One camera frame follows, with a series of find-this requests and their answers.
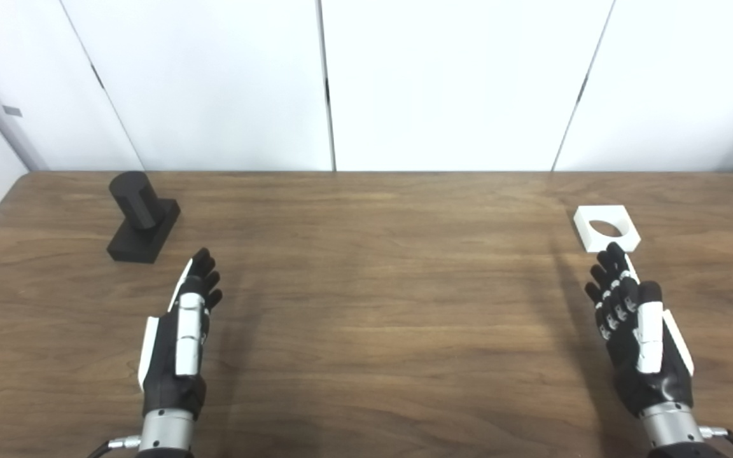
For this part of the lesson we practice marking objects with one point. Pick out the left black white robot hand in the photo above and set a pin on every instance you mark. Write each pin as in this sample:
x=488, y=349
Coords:
x=172, y=356

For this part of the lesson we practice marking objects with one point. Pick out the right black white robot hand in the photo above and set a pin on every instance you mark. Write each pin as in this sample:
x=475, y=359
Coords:
x=649, y=356

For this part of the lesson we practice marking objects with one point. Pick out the white square piece with hole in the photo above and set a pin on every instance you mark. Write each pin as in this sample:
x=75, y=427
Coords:
x=626, y=230

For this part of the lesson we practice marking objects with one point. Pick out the black peg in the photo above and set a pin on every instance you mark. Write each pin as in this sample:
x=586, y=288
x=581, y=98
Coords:
x=140, y=222

